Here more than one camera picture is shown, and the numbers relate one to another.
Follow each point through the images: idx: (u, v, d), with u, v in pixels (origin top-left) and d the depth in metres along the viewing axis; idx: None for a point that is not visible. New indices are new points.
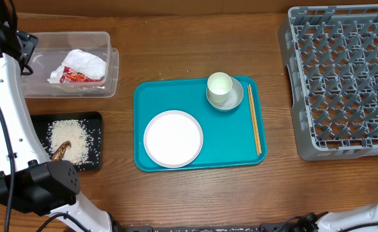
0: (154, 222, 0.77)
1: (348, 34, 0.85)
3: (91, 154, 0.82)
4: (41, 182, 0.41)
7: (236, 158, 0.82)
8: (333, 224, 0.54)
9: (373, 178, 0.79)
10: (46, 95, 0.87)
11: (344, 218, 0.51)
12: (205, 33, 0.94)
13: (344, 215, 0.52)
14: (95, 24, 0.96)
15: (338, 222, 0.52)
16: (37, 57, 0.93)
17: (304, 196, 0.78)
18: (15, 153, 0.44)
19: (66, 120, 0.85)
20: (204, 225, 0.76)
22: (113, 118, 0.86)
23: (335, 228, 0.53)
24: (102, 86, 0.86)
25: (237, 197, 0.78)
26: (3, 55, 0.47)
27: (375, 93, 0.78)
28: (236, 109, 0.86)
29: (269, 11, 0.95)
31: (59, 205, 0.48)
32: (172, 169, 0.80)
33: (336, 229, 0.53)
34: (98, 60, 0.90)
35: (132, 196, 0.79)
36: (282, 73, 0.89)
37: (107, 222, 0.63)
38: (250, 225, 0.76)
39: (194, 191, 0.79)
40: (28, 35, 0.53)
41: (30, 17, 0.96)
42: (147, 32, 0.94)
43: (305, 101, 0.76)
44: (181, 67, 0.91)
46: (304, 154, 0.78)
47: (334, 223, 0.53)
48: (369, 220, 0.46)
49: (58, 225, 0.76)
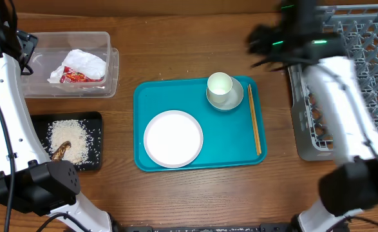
0: (154, 222, 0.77)
1: (348, 35, 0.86)
3: (91, 154, 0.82)
4: (41, 182, 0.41)
7: (236, 158, 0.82)
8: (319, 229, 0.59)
9: None
10: (46, 95, 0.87)
11: (323, 226, 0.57)
12: (204, 33, 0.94)
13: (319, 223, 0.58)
14: (95, 24, 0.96)
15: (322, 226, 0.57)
16: (37, 57, 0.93)
17: (304, 196, 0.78)
18: (15, 153, 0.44)
19: (66, 120, 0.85)
20: (204, 225, 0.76)
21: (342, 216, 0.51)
22: (113, 118, 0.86)
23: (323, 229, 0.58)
24: (102, 86, 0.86)
25: (237, 197, 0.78)
26: (3, 55, 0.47)
27: (375, 93, 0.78)
28: (236, 109, 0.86)
29: (269, 11, 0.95)
31: (59, 205, 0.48)
32: (172, 169, 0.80)
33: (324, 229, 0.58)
34: (98, 60, 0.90)
35: (132, 196, 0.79)
36: (282, 73, 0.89)
37: (107, 222, 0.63)
38: (250, 225, 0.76)
39: (194, 191, 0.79)
40: (28, 35, 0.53)
41: (30, 16, 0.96)
42: (147, 32, 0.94)
43: (305, 101, 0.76)
44: (180, 67, 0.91)
46: (305, 154, 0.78)
47: (320, 228, 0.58)
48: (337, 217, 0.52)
49: (58, 226, 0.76)
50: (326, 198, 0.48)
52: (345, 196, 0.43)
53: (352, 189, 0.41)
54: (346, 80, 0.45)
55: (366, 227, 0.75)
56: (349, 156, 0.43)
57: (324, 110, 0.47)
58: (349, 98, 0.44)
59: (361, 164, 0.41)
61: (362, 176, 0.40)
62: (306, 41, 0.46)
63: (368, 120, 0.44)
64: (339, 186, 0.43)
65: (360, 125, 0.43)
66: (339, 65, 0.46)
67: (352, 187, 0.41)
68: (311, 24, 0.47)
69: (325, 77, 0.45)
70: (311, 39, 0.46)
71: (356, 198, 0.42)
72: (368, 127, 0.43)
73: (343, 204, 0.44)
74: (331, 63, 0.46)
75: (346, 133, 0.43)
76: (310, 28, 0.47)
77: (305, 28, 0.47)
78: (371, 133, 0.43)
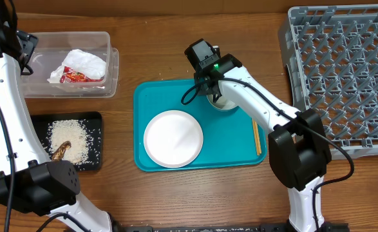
0: (154, 222, 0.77)
1: (348, 35, 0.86)
3: (91, 154, 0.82)
4: (41, 182, 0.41)
7: (236, 158, 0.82)
8: (306, 220, 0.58)
9: (373, 179, 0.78)
10: (46, 95, 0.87)
11: (304, 212, 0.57)
12: (204, 33, 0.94)
13: (300, 212, 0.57)
14: (94, 24, 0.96)
15: (306, 216, 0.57)
16: (37, 57, 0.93)
17: None
18: (15, 153, 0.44)
19: (66, 120, 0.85)
20: (204, 225, 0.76)
21: (311, 189, 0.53)
22: (113, 118, 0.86)
23: (310, 219, 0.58)
24: (102, 86, 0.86)
25: (237, 197, 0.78)
26: (3, 55, 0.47)
27: (375, 93, 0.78)
28: (236, 109, 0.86)
29: (269, 11, 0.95)
31: (59, 205, 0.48)
32: (172, 169, 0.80)
33: (311, 219, 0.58)
34: (98, 60, 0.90)
35: (132, 196, 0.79)
36: (282, 73, 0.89)
37: (107, 222, 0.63)
38: (250, 225, 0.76)
39: (194, 191, 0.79)
40: (28, 35, 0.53)
41: (30, 17, 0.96)
42: (147, 32, 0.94)
43: (305, 101, 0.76)
44: (180, 67, 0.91)
46: None
47: (306, 219, 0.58)
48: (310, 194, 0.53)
49: (58, 226, 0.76)
50: (283, 180, 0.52)
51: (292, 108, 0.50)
52: (288, 165, 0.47)
53: (288, 155, 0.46)
54: (245, 79, 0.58)
55: (366, 227, 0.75)
56: (271, 128, 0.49)
57: (246, 108, 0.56)
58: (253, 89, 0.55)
59: (285, 129, 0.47)
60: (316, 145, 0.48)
61: (289, 138, 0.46)
62: (210, 70, 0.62)
63: (274, 98, 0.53)
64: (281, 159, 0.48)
65: (268, 104, 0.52)
66: (236, 71, 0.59)
67: (287, 154, 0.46)
68: (207, 57, 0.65)
69: (232, 84, 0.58)
70: (211, 67, 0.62)
71: (297, 162, 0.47)
72: (275, 102, 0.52)
73: (293, 175, 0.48)
74: (230, 73, 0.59)
75: (263, 114, 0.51)
76: (209, 61, 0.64)
77: (205, 64, 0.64)
78: (280, 105, 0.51)
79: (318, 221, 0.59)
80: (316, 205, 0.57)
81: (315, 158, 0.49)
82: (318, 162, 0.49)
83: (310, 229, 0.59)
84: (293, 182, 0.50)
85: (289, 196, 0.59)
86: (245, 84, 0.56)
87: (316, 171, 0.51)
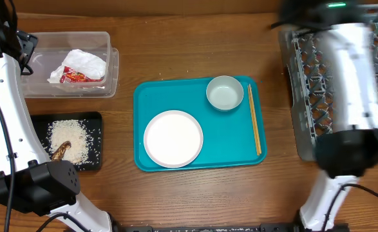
0: (154, 222, 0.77)
1: None
3: (91, 154, 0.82)
4: (41, 182, 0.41)
7: (236, 158, 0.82)
8: (317, 216, 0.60)
9: (373, 179, 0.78)
10: (46, 95, 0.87)
11: (321, 206, 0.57)
12: (204, 33, 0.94)
13: (317, 202, 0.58)
14: (94, 24, 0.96)
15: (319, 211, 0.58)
16: (37, 57, 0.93)
17: (304, 196, 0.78)
18: (15, 153, 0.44)
19: (66, 120, 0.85)
20: (204, 226, 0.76)
21: (337, 187, 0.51)
22: (113, 118, 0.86)
23: (321, 216, 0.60)
24: (102, 86, 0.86)
25: (237, 197, 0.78)
26: (3, 55, 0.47)
27: None
28: (236, 109, 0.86)
29: (269, 11, 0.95)
31: (59, 205, 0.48)
32: (172, 169, 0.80)
33: (322, 216, 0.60)
34: (98, 60, 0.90)
35: (132, 196, 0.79)
36: (282, 73, 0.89)
37: (107, 222, 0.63)
38: (250, 225, 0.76)
39: (194, 191, 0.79)
40: (28, 35, 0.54)
41: (30, 17, 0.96)
42: (147, 32, 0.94)
43: (305, 101, 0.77)
44: (180, 67, 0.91)
46: (304, 154, 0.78)
47: (317, 214, 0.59)
48: (332, 193, 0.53)
49: (58, 226, 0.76)
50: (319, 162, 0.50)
51: None
52: (340, 159, 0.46)
53: (347, 152, 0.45)
54: (358, 48, 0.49)
55: (366, 227, 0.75)
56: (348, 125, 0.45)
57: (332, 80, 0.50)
58: (357, 66, 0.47)
59: (359, 132, 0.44)
60: (375, 157, 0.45)
61: (357, 142, 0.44)
62: None
63: (371, 93, 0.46)
64: (335, 148, 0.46)
65: (360, 98, 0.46)
66: (352, 33, 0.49)
67: (348, 151, 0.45)
68: None
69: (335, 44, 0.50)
70: None
71: (349, 160, 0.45)
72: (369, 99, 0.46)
73: (333, 165, 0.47)
74: (343, 31, 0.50)
75: (346, 104, 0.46)
76: None
77: None
78: (371, 105, 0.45)
79: (326, 222, 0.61)
80: (334, 205, 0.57)
81: (364, 162, 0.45)
82: (362, 167, 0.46)
83: (316, 223, 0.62)
84: (326, 167, 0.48)
85: (314, 184, 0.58)
86: (352, 56, 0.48)
87: (354, 173, 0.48)
